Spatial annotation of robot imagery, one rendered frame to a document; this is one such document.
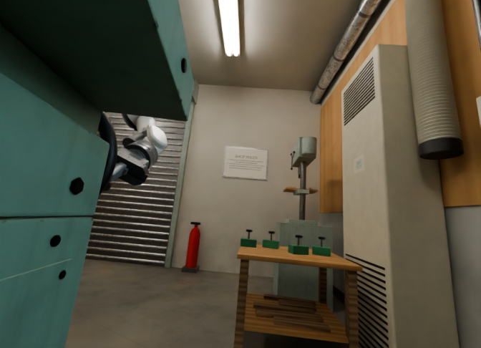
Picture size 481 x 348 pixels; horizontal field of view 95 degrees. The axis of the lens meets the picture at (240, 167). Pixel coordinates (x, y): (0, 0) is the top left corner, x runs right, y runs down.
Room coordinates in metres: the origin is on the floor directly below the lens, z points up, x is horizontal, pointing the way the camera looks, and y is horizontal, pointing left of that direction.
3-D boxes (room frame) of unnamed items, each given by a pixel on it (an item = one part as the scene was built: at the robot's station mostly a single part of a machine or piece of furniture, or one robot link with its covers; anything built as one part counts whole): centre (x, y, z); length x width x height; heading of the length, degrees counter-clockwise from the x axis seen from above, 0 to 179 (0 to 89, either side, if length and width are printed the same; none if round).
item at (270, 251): (1.51, -0.37, 0.32); 0.66 x 0.57 x 0.64; 86
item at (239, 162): (3.08, -0.07, 1.48); 0.64 x 0.02 x 0.46; 87
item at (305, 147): (2.30, -0.68, 0.79); 0.62 x 0.48 x 1.58; 175
